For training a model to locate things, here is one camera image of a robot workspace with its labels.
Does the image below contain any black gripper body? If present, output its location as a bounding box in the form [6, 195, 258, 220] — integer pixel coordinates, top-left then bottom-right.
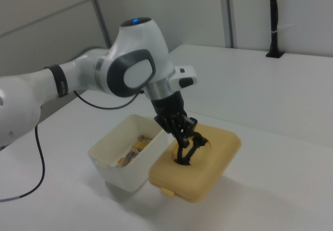
[150, 91, 187, 121]

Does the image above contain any black lid handle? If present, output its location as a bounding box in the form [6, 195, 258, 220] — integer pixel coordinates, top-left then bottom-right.
[173, 131, 212, 166]

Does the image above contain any tan tool case lid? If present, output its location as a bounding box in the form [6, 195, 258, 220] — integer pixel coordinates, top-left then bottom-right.
[147, 123, 242, 203]

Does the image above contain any white plastic tool case box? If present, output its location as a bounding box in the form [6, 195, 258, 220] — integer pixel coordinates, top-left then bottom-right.
[87, 113, 170, 193]

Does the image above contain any black clamped pole stand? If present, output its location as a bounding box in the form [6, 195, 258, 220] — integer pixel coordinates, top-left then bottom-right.
[265, 0, 285, 59]

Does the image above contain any black velcro cable strap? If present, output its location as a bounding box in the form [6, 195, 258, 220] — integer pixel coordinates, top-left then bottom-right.
[50, 63, 69, 97]

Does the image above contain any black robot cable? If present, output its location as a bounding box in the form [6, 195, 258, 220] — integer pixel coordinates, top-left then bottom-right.
[0, 89, 145, 203]

